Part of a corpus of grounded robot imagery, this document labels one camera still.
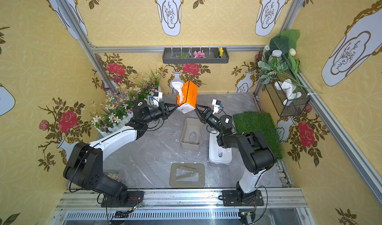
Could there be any orange tissue pack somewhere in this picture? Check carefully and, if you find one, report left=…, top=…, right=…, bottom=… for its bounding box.
left=171, top=81, right=198, bottom=113

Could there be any beige tissue box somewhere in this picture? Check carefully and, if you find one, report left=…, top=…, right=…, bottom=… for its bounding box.
left=181, top=118, right=204, bottom=151

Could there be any white tissue box lid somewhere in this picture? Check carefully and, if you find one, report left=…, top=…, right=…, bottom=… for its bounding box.
left=209, top=130, right=232, bottom=165

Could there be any olive green frame tray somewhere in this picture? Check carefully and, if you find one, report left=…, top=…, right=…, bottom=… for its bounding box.
left=169, top=163, right=205, bottom=188

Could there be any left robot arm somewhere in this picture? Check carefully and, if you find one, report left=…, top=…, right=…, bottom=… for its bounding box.
left=63, top=100, right=178, bottom=208

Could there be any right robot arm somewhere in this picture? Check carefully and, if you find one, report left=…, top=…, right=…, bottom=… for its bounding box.
left=196, top=104, right=277, bottom=196

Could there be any green artificial grass mat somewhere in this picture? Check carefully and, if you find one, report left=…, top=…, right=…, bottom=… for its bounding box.
left=233, top=112, right=283, bottom=159

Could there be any white fence flower planter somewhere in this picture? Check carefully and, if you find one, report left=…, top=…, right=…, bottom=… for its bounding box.
left=91, top=70, right=163, bottom=135

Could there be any pink artificial flower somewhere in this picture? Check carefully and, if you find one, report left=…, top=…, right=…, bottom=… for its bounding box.
left=194, top=50, right=206, bottom=58

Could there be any yellow artificial flower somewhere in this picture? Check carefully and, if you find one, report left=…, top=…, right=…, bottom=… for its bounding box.
left=219, top=47, right=224, bottom=58

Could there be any white cloth in basket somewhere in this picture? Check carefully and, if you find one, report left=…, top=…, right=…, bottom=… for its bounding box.
left=274, top=79, right=302, bottom=106

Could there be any green artificial leaf plant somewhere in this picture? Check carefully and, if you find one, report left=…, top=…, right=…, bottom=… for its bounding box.
left=258, top=29, right=319, bottom=94

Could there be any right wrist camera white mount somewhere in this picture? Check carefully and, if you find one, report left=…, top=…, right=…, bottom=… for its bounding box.
left=212, top=99, right=224, bottom=114

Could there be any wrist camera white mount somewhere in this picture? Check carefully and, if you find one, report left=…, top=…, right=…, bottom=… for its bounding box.
left=149, top=91, right=163, bottom=107
left=212, top=99, right=224, bottom=114

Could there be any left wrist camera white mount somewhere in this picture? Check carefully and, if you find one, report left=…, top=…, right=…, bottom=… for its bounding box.
left=149, top=91, right=163, bottom=107

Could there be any grey wall shelf tray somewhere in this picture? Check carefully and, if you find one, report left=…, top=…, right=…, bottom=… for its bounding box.
left=162, top=46, right=230, bottom=64

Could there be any black wire wall basket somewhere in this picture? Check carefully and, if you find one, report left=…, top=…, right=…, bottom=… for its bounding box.
left=265, top=71, right=310, bottom=117

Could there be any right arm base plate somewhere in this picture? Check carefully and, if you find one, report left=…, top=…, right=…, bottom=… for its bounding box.
left=218, top=190, right=264, bottom=207

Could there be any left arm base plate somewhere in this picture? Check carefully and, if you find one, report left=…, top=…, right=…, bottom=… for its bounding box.
left=101, top=191, right=144, bottom=208

